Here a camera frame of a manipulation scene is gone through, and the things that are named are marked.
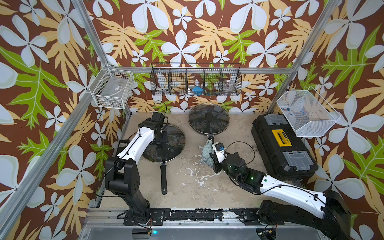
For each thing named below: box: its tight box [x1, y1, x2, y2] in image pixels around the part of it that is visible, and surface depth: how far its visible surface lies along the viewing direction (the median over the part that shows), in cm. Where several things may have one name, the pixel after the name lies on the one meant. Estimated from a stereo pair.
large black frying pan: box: [142, 123, 186, 195], surface depth 83 cm
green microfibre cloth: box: [201, 139, 215, 166], surface depth 76 cm
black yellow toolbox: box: [251, 113, 319, 182], surface depth 82 cm
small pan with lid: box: [188, 103, 230, 143], surface depth 121 cm
